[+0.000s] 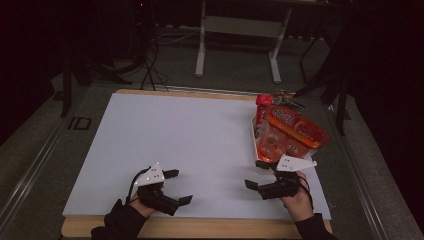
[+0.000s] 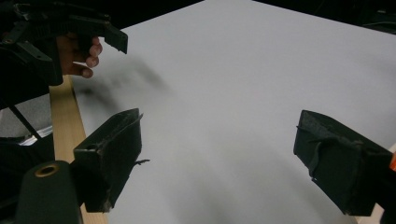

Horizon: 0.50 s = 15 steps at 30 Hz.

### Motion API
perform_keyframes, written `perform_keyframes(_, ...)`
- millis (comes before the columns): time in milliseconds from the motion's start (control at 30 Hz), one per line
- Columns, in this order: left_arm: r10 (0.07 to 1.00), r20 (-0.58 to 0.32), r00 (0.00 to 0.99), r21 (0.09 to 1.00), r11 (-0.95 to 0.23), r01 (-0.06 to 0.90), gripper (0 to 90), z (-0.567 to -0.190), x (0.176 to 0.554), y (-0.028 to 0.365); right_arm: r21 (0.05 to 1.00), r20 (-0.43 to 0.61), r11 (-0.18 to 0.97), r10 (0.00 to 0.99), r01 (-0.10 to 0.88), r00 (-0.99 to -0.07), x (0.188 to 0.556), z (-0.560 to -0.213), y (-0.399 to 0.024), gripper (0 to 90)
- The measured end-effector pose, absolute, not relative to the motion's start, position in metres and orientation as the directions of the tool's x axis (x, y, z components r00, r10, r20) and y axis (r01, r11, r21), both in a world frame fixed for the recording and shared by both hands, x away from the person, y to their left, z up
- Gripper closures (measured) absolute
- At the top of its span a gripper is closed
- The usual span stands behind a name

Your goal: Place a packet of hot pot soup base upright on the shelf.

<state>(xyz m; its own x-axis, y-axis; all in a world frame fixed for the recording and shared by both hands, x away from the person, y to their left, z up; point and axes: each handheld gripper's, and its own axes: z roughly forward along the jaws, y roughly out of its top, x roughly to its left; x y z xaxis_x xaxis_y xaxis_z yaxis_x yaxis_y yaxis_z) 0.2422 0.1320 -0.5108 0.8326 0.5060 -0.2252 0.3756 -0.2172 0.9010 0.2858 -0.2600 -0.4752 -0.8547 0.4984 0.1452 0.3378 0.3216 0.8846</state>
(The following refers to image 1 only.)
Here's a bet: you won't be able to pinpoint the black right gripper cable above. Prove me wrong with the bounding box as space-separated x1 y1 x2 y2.
298 175 315 212

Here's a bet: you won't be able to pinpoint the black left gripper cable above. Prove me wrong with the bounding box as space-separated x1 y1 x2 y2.
125 166 152 205

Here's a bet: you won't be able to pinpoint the light wooden table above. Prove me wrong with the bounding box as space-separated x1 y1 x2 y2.
60 88 334 240

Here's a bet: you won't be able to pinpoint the black floor cables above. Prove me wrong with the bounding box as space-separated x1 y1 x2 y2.
139 33 171 92

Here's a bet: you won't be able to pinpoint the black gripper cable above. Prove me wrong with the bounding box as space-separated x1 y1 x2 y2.
298 175 315 212
125 166 152 205

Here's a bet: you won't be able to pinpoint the red and black soup packet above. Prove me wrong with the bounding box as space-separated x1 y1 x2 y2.
255 94 306 116

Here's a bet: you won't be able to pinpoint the black tripod stand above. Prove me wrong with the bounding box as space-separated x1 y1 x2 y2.
293 19 351 136

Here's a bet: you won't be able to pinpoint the white metal stand frame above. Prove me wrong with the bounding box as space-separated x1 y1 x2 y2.
194 0 294 84

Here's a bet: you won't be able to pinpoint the orange clear snack packet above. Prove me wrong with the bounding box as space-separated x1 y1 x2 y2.
254 103 331 164

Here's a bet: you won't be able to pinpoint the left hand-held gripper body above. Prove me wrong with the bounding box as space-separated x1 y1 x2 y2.
134 162 181 217

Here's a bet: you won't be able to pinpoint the person's left hand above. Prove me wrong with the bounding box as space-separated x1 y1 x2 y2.
129 192 158 220

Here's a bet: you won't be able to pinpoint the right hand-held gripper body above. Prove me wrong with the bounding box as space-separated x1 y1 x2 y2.
259 154 318 201

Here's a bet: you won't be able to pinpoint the black floor bracket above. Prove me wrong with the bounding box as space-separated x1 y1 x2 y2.
68 116 93 131

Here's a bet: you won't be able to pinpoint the person's right hand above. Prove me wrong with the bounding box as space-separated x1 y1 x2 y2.
281 171 315 223

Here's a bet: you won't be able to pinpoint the white table mat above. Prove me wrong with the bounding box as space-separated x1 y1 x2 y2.
62 92 332 222

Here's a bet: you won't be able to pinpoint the white plastic container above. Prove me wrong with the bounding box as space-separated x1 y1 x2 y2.
250 116 319 168

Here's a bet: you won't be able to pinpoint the aluminium floor rail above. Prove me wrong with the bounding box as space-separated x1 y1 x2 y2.
328 103 391 240
0 116 73 231

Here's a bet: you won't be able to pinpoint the black metal stand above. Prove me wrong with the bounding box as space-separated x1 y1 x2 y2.
59 56 133 118

